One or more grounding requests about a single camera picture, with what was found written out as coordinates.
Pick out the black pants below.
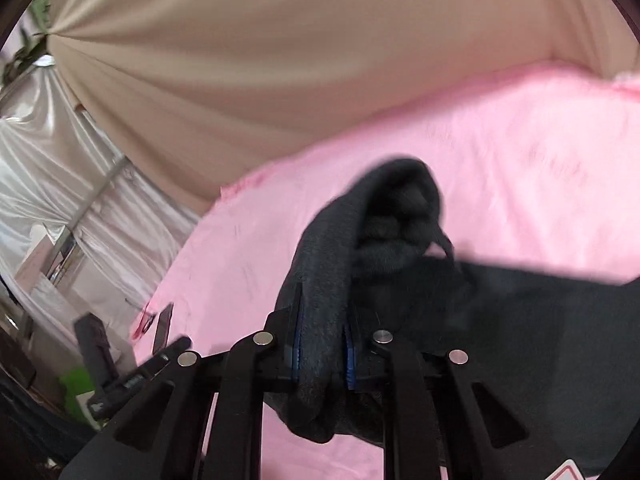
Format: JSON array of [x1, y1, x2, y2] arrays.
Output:
[[266, 158, 639, 476]]

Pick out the beige headboard cover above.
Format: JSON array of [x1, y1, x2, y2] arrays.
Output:
[[48, 0, 639, 212]]

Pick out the pink bed sheet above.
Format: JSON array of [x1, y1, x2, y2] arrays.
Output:
[[129, 58, 640, 480]]

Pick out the white satin curtain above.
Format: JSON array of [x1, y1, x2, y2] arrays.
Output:
[[0, 56, 202, 411]]

